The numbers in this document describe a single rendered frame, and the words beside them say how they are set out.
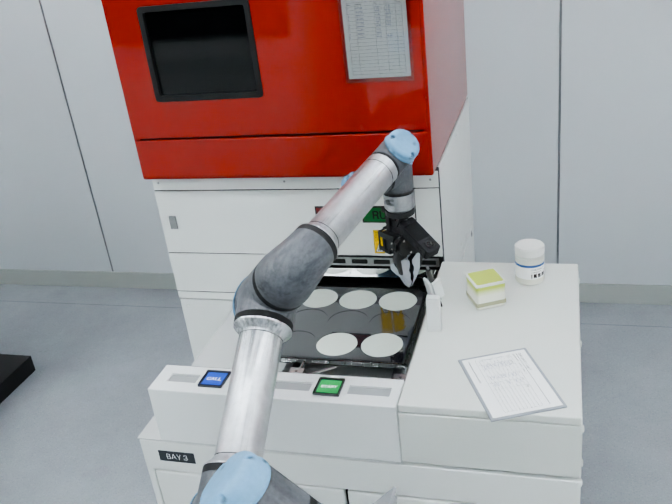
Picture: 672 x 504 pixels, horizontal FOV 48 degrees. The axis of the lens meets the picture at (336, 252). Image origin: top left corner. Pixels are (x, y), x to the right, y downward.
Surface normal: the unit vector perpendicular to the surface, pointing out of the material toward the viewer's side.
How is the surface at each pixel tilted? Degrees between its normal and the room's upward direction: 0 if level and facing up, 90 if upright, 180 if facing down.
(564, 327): 0
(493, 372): 0
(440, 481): 90
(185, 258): 90
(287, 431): 90
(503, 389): 0
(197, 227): 90
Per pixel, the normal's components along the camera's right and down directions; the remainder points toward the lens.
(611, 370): -0.11, -0.90
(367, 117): -0.26, 0.45
